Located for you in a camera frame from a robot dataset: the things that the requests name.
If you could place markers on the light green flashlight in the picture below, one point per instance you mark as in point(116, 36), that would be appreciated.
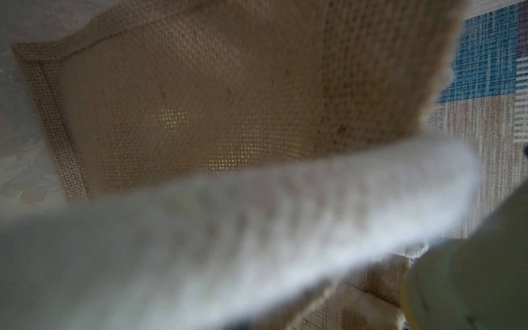
point(474, 283)

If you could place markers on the burlap tote bag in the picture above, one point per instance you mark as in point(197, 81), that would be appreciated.
point(232, 163)

